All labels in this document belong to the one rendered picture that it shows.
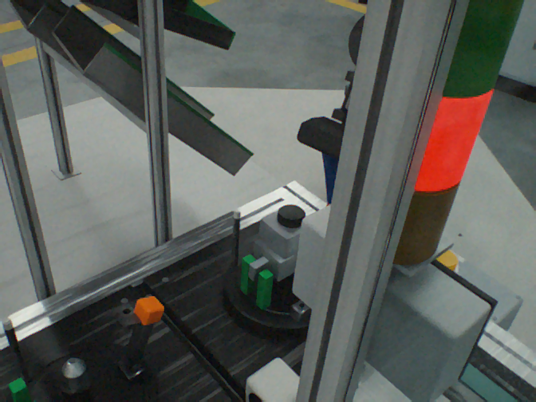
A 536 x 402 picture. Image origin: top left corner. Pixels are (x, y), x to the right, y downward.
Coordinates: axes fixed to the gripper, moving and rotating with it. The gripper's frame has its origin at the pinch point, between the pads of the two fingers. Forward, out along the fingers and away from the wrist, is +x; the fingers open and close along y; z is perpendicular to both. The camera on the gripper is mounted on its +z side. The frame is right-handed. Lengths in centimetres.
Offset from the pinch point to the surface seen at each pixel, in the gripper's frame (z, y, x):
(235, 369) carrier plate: 0.6, -12.5, 20.1
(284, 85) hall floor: -128, 238, 36
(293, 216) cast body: -1.7, -6.1, 4.4
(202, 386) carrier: -0.9, -15.9, 21.4
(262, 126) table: -36, 47, 12
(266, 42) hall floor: -173, 281, 22
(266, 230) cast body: -3.6, -7.0, 6.8
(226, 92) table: -51, 54, 10
